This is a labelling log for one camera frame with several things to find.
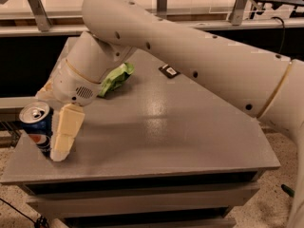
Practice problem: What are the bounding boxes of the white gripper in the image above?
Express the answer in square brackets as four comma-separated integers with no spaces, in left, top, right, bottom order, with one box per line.
[35,59,102,162]

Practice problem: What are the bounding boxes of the blue pepsi can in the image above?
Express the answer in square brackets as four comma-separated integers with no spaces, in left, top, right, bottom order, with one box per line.
[19,102,53,157]

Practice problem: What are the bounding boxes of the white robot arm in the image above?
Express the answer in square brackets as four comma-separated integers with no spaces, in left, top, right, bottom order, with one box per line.
[37,0,304,148]

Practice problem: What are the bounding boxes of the green snack bag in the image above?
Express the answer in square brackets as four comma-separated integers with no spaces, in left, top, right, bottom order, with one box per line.
[98,62,134,98]

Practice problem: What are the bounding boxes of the grey drawer cabinet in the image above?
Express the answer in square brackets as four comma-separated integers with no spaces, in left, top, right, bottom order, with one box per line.
[2,51,279,228]

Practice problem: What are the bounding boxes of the black snack packet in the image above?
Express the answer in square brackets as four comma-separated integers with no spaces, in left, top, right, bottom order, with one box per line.
[159,65,180,79]

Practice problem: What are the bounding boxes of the left metal bracket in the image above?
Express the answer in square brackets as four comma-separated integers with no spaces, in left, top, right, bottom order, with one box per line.
[28,0,51,31]

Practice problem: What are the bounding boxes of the metal bracket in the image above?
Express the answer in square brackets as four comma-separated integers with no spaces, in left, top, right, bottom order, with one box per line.
[229,0,248,26]
[28,0,51,31]
[156,0,168,17]

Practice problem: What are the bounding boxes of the black cable on floor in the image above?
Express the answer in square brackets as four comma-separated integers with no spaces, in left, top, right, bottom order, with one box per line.
[0,197,50,228]

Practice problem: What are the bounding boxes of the middle metal bracket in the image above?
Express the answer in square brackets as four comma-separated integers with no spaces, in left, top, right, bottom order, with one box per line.
[156,0,168,17]

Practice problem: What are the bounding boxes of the right metal bracket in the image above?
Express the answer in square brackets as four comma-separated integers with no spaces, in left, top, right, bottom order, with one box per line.
[229,0,248,26]

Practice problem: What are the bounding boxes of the green handled tool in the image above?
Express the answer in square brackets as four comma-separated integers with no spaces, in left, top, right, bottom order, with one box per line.
[281,184,295,198]

